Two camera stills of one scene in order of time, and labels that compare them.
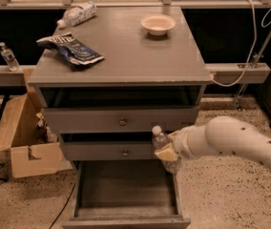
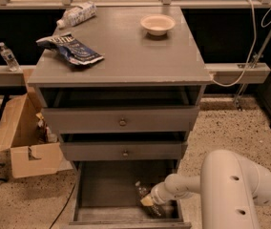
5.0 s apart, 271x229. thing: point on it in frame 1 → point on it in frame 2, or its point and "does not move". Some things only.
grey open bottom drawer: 125,195 does not move
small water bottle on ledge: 10,57 does not move
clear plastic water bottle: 158,139 → 154,209
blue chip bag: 72,49 does not move
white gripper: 182,142 → 158,195
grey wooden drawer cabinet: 111,78 does not move
